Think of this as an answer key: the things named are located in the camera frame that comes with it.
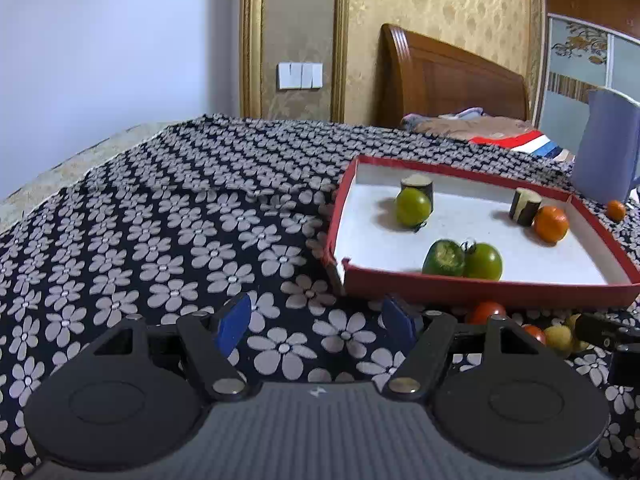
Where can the wooden bed headboard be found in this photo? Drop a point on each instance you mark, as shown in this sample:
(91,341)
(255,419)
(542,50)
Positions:
(424,76)

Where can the small orange kumquat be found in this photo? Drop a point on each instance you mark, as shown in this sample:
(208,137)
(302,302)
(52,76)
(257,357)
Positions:
(615,211)

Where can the blue plastic pitcher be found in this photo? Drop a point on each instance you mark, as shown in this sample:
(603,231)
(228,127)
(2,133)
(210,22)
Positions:
(606,166)

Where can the tan longan fruit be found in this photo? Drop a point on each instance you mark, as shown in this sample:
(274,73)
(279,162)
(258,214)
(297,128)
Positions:
(560,339)
(578,329)

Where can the large green tomato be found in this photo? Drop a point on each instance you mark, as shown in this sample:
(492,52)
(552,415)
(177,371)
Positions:
(412,207)

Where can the glass sliding wardrobe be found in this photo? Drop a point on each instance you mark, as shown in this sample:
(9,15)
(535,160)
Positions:
(587,43)

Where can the red white shallow box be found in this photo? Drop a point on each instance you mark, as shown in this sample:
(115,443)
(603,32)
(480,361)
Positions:
(369,254)

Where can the green pepper piece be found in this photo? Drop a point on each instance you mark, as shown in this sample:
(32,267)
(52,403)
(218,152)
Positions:
(445,258)

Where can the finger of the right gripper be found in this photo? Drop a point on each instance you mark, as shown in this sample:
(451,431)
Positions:
(606,333)

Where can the red cherry tomato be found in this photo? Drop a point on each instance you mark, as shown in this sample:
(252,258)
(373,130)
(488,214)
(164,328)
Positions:
(482,312)
(535,332)

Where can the small green tomato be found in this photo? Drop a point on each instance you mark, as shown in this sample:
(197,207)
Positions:
(482,261)

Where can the dark eggplant chunk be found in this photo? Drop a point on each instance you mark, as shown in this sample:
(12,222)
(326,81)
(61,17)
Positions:
(420,182)
(524,207)

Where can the white wall switch panel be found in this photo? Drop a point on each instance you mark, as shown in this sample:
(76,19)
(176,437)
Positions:
(299,76)

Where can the black white floral tablecloth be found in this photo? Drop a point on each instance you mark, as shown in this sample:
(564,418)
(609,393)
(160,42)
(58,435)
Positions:
(180,223)

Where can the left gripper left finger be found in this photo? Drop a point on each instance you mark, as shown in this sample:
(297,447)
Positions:
(208,340)

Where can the orange mandarin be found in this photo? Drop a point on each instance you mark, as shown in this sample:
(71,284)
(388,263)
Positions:
(551,224)

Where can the striped folded blanket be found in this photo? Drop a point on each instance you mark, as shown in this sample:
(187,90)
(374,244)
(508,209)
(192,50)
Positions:
(475,126)

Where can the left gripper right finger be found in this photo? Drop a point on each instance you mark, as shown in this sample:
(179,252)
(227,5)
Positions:
(425,340)

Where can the gold wall moulding frame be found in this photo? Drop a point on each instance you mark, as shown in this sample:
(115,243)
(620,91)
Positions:
(306,31)

